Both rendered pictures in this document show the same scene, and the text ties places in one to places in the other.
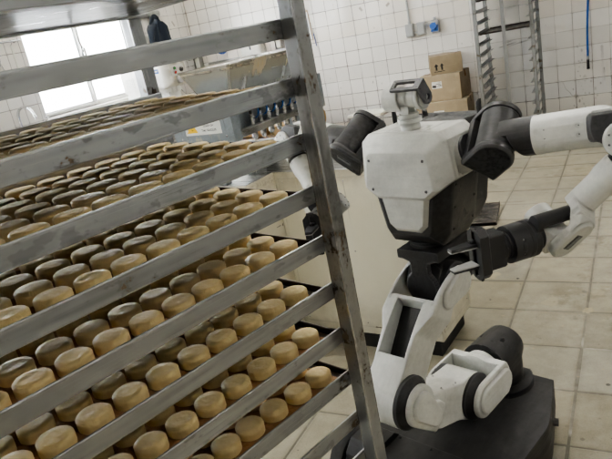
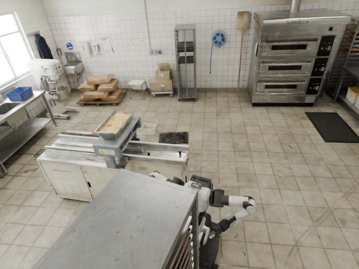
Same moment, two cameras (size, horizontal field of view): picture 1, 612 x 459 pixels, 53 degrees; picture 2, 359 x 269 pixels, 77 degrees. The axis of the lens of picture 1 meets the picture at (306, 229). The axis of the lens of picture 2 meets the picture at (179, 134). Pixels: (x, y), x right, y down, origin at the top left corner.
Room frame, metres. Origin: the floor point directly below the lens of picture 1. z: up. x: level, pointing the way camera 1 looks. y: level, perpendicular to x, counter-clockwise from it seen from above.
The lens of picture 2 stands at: (0.28, 0.30, 2.72)
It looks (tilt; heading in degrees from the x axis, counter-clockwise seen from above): 34 degrees down; 339
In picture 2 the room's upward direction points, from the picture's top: 4 degrees counter-clockwise
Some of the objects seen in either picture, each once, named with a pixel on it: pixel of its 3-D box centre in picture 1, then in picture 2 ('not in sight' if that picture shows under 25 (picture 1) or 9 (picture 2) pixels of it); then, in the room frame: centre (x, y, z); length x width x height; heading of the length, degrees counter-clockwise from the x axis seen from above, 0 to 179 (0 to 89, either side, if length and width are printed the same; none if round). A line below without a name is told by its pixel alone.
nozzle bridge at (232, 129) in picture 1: (257, 127); (121, 140); (2.87, 0.13, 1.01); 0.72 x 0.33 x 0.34; 144
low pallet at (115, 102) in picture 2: not in sight; (103, 98); (6.66, 0.08, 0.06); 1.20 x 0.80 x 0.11; 62
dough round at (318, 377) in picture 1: (318, 377); not in sight; (1.03, 0.03, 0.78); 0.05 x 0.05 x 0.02
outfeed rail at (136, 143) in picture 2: not in sight; (119, 141); (3.05, 0.13, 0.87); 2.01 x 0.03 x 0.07; 54
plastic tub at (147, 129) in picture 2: not in sight; (149, 129); (4.39, -0.62, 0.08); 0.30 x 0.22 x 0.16; 59
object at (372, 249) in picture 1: (373, 242); (161, 175); (2.57, -0.28, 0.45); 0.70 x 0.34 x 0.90; 54
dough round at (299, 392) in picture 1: (298, 392); not in sight; (0.99, 0.07, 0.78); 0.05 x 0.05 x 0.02
